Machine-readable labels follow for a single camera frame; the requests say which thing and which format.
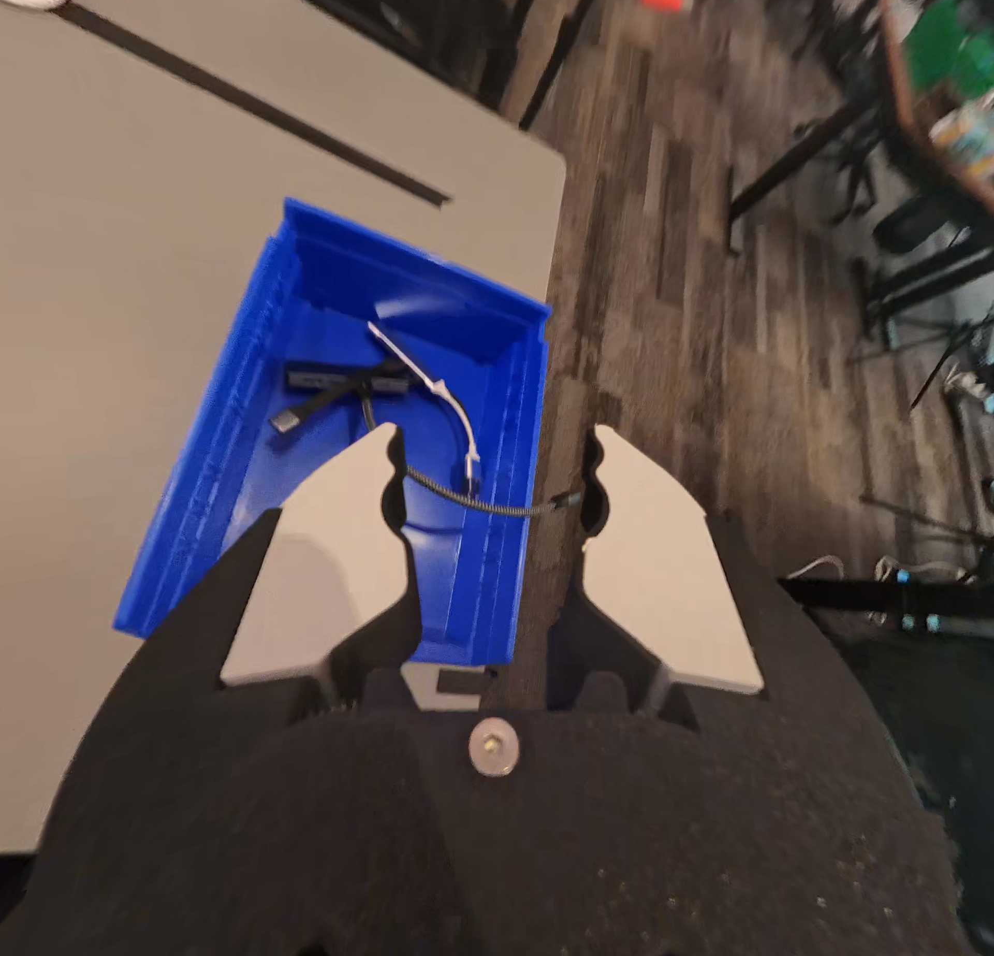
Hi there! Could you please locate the black hub cable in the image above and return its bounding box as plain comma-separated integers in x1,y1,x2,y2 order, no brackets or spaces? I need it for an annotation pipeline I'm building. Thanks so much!
270,361,393,435

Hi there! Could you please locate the grey braided usb cable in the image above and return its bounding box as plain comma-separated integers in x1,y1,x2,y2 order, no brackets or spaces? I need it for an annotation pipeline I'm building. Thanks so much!
357,393,585,519

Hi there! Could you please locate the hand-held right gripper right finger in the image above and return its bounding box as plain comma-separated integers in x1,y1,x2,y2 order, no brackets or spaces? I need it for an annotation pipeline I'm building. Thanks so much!
567,424,768,715

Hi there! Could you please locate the white cable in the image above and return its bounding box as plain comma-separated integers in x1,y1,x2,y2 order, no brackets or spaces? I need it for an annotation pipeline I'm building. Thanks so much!
367,321,484,500

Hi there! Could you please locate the grey usb hub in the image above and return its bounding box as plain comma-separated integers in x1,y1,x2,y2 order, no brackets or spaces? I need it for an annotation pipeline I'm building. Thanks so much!
286,360,410,400

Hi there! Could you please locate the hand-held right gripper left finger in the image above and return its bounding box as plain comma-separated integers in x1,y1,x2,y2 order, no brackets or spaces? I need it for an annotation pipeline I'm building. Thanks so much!
220,422,427,707

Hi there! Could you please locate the blue plastic bin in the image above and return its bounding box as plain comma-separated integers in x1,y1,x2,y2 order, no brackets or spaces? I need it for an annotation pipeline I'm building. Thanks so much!
112,197,554,665

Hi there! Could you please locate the wooden office desk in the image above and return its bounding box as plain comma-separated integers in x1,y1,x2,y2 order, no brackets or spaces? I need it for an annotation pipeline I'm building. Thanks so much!
726,0,994,258

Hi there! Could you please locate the green plastic crate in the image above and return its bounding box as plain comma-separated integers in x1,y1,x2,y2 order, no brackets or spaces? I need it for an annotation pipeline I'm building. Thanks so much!
904,0,991,95

